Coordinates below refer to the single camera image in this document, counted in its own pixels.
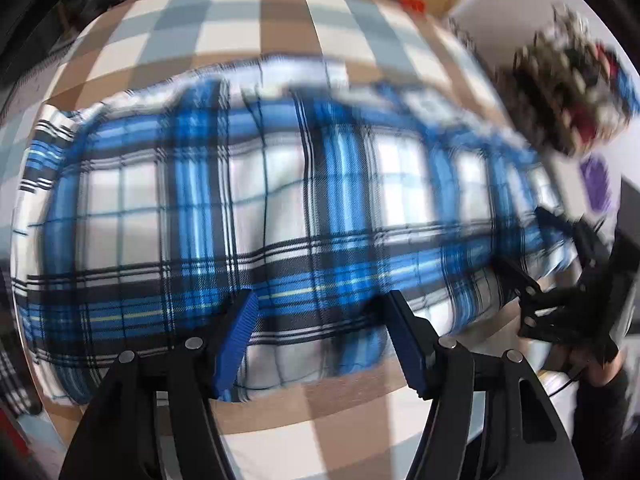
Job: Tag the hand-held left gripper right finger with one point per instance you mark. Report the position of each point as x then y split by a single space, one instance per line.
407 350

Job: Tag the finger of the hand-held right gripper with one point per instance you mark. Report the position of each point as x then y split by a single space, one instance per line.
520 282
567 227

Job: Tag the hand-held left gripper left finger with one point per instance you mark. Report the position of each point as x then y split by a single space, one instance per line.
237 340

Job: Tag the blue plaid shirt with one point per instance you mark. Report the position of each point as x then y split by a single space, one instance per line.
280 200

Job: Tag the person's right forearm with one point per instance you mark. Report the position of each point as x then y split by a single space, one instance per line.
600 425

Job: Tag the person's right hand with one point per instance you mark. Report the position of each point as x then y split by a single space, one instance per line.
605 372

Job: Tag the purple bag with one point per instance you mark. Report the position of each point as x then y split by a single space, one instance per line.
596 182

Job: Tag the wooden shoe rack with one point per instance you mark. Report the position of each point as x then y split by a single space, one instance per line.
542 110

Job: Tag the red plastic bag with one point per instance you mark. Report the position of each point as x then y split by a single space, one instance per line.
412 3

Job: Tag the checkered blanket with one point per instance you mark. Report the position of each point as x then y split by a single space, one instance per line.
280 25

